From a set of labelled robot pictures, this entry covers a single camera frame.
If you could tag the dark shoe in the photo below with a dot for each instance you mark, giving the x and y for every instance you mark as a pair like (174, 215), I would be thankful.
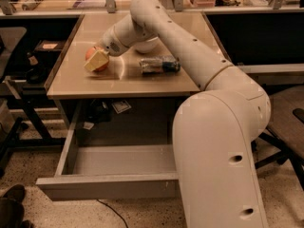
(12, 210)

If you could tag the red apple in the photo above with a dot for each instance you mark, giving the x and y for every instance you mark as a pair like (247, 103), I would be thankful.
(101, 67)

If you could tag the crushed silver blue can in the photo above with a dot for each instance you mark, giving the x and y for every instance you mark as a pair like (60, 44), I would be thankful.
(159, 64)

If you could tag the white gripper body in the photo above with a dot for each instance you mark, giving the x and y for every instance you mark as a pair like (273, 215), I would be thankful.
(109, 43)

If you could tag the white bowl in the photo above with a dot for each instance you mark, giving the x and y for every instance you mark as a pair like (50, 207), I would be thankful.
(146, 46)

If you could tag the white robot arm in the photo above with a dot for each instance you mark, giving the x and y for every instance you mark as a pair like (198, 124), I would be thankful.
(212, 130)

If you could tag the grey cabinet desk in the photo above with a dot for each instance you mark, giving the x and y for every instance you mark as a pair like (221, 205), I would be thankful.
(70, 81)

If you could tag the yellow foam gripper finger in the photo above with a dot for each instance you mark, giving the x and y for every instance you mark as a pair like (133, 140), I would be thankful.
(96, 60)

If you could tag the grey open drawer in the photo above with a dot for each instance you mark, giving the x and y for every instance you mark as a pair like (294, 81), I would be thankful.
(129, 157)

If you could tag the black office chair right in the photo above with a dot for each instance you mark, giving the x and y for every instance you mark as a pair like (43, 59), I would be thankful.
(285, 130)

